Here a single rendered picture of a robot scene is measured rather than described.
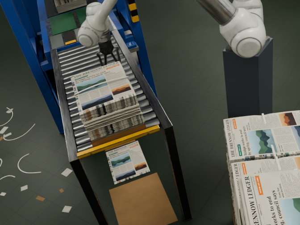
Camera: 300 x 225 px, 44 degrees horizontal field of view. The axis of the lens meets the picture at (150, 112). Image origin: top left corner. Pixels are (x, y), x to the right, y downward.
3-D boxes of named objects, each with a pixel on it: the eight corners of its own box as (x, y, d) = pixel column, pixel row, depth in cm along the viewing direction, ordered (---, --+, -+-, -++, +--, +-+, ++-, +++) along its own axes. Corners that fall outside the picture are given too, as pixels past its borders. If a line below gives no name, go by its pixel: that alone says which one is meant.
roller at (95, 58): (124, 55, 269) (122, 49, 266) (61, 76, 263) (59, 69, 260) (122, 52, 273) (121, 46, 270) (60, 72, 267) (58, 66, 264)
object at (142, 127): (147, 130, 189) (145, 123, 187) (93, 148, 186) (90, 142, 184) (138, 113, 202) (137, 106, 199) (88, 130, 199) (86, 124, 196)
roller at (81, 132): (156, 114, 207) (154, 107, 204) (75, 142, 202) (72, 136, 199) (153, 109, 211) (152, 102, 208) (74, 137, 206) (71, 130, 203)
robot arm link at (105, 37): (110, 31, 200) (113, 40, 204) (107, 24, 208) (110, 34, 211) (94, 35, 199) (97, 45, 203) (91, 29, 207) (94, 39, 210)
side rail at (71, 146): (86, 175, 191) (78, 158, 184) (76, 178, 190) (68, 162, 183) (61, 61, 297) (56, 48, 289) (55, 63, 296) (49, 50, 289)
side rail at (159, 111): (177, 142, 197) (173, 125, 189) (167, 145, 196) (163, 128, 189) (121, 42, 302) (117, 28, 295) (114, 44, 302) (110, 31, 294)
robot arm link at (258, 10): (262, 26, 199) (261, -14, 186) (264, 43, 185) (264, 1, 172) (231, 29, 203) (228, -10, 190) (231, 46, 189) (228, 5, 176)
